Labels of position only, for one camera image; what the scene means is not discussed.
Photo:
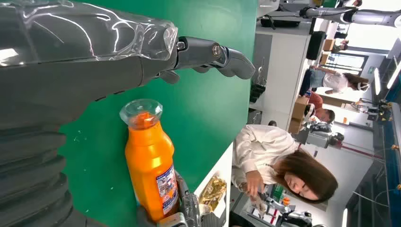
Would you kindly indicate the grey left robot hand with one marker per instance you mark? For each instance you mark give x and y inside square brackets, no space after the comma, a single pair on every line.
[62,75]

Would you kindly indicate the orange juice bottle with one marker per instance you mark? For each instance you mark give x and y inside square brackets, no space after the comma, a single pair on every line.
[148,159]

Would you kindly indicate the gold foil snack packet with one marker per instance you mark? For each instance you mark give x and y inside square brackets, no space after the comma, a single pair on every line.
[213,191]

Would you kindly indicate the person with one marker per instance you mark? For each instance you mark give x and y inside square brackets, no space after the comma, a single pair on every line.
[335,82]
[266,147]
[340,45]
[318,108]

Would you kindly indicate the grey background robot gripper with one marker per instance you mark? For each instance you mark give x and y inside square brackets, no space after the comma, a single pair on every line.
[282,210]

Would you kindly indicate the cardboard box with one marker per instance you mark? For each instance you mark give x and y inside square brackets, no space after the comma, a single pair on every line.
[300,108]
[324,58]
[328,45]
[294,126]

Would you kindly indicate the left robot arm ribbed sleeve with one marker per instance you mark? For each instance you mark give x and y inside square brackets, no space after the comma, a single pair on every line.
[28,175]

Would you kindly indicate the white cabinet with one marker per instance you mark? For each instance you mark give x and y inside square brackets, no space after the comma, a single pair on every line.
[282,78]

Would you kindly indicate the black monitor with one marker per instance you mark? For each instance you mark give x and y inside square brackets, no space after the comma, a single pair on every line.
[315,45]

